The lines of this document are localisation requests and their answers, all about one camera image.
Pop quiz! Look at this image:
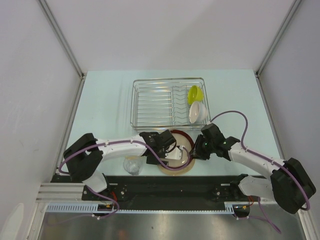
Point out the white bowl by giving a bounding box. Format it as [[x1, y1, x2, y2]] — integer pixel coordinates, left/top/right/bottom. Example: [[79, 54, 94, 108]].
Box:
[[189, 101, 208, 124]]

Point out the yellow mug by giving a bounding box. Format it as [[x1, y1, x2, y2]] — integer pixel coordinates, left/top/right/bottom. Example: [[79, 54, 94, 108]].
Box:
[[125, 155, 143, 161]]

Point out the yellow-green bowl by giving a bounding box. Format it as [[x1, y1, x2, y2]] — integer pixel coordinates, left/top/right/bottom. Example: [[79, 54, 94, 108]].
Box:
[[187, 85, 204, 105]]

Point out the beige bird pattern plate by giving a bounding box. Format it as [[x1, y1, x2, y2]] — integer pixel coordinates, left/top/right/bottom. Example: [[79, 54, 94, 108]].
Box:
[[158, 156, 196, 177]]

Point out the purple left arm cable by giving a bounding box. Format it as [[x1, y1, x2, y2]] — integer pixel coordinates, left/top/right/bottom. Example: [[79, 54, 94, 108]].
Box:
[[46, 139, 191, 226]]

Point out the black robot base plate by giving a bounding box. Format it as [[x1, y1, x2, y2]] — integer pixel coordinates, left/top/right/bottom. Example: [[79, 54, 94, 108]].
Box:
[[51, 175, 258, 211]]

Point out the clear glass cup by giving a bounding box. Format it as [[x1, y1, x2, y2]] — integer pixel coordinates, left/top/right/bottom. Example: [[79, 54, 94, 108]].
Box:
[[123, 157, 143, 176]]

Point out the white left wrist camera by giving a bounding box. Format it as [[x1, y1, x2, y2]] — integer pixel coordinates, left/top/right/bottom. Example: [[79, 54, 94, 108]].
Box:
[[164, 145, 187, 164]]

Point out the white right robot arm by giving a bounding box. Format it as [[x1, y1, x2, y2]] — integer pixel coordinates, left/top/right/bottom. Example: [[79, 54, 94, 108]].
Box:
[[190, 123, 316, 214]]

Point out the light blue cable duct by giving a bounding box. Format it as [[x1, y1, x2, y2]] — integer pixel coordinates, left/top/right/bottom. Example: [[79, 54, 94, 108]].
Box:
[[46, 203, 249, 215]]

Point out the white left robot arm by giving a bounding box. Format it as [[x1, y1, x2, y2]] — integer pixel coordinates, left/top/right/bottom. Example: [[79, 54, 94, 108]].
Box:
[[58, 130, 182, 200]]

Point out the metal wire dish rack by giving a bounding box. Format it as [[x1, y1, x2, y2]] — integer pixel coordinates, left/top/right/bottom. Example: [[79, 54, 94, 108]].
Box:
[[130, 77, 211, 132]]

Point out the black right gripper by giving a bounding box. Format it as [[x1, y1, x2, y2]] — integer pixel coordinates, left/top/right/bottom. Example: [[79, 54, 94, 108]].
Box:
[[186, 134, 215, 161]]

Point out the dark red rimmed plate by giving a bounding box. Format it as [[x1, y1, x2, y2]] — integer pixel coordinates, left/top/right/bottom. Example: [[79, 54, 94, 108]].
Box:
[[162, 130, 194, 168]]

